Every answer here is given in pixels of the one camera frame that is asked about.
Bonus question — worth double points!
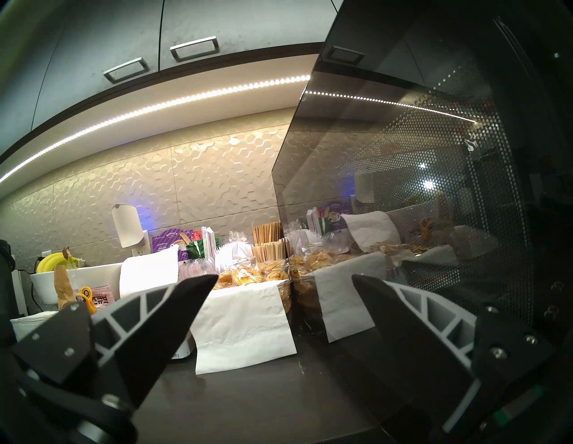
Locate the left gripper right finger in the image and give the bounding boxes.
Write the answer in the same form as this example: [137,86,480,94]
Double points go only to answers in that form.
[351,274,556,434]

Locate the purple coffee bag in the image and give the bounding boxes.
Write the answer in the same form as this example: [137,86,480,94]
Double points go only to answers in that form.
[151,229,194,262]

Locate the large white bowl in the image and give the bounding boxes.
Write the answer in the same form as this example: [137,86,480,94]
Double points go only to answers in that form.
[67,262,124,290]

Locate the white plastic cutlery bag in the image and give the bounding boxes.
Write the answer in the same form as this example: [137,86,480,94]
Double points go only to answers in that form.
[215,233,253,271]

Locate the yellow banana bunch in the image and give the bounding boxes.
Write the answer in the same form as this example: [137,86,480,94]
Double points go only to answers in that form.
[36,251,80,273]

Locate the white LED light strip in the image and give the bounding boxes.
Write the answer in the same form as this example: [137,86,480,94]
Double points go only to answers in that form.
[0,75,311,184]

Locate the black glass microwave door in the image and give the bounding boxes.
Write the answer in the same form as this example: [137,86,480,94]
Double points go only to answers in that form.
[272,0,573,444]

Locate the brown paper bag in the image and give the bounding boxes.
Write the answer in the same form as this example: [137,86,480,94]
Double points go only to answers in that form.
[54,248,74,312]

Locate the dark upper cabinet door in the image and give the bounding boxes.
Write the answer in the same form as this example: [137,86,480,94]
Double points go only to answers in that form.
[29,0,164,132]
[159,0,338,72]

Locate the pink snack packet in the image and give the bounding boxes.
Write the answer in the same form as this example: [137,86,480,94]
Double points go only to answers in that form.
[92,284,117,309]

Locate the silver upper cabinet handle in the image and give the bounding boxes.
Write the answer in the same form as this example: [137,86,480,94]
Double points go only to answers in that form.
[169,36,221,63]
[102,56,150,85]

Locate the clear tub of wrapped pastries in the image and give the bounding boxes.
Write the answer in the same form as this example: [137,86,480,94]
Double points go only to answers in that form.
[213,257,294,314]

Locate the white paper napkin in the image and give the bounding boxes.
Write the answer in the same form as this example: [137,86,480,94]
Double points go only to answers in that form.
[119,245,180,298]
[190,280,298,376]

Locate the white napkin stack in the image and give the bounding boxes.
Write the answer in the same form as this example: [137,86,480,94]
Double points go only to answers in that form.
[10,311,59,342]

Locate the clear bag of cutlery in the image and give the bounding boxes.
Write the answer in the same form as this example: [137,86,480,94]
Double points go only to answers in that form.
[179,257,216,280]

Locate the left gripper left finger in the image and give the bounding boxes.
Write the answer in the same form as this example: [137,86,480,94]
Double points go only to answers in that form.
[11,274,220,409]

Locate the white wall outlet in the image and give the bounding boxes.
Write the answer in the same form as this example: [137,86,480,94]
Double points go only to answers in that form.
[131,231,150,258]

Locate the wooden stirrer bundle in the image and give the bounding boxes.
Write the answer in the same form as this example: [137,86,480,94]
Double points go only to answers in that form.
[251,239,287,264]
[252,222,283,246]

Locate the black coffee machine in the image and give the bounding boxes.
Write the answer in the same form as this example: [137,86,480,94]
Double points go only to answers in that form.
[0,239,21,345]

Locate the green and white sachets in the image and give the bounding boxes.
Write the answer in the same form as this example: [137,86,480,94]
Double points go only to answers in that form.
[186,226,222,261]

